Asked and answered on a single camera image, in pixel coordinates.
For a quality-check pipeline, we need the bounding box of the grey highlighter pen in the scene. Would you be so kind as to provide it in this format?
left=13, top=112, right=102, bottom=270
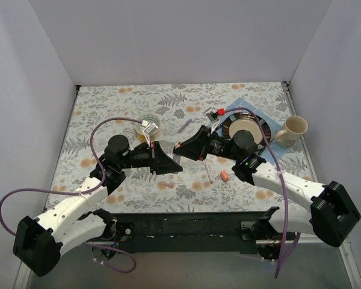
left=173, top=143, right=181, bottom=164

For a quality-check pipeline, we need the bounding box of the patterned glass bowl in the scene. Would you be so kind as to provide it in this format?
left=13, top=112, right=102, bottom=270
left=135, top=113, right=161, bottom=137

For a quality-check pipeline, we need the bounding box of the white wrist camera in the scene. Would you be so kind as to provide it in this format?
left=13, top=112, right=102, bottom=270
left=204, top=108, right=225, bottom=132
left=141, top=120, right=159, bottom=146

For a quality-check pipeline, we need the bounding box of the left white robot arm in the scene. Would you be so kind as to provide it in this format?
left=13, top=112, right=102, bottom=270
left=13, top=135, right=183, bottom=276

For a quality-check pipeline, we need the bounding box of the pink white pen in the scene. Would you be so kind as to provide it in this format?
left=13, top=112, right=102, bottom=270
left=204, top=160, right=214, bottom=184

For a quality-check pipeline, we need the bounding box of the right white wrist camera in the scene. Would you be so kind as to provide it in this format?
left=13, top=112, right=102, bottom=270
left=204, top=108, right=225, bottom=132

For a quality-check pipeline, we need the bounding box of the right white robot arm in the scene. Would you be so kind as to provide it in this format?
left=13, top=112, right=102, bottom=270
left=173, top=126, right=361, bottom=247

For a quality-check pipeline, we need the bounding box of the blue checked cloth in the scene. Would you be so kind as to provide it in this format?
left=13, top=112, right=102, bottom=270
left=216, top=98, right=287, bottom=164

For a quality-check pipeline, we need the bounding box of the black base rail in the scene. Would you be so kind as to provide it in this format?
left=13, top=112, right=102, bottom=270
left=94, top=208, right=282, bottom=259

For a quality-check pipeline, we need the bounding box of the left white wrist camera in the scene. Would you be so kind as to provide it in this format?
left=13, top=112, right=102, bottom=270
left=141, top=120, right=159, bottom=146

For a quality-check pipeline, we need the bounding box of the dark striped plate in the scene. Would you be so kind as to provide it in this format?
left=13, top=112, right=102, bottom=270
left=221, top=112, right=266, bottom=151

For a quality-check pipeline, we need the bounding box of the purple pen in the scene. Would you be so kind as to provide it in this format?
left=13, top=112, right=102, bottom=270
left=177, top=119, right=193, bottom=134

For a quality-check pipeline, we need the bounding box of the orange pen cap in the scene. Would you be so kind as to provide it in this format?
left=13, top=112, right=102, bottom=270
left=220, top=170, right=230, bottom=182

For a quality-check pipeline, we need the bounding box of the floral table mat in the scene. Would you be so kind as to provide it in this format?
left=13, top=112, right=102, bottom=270
left=45, top=81, right=312, bottom=214

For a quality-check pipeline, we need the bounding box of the cream ceramic mug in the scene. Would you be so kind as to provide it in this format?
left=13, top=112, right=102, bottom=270
left=274, top=115, right=308, bottom=148

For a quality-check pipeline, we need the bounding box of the purple pen cap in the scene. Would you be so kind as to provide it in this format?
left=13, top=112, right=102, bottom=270
left=165, top=182, right=175, bottom=189

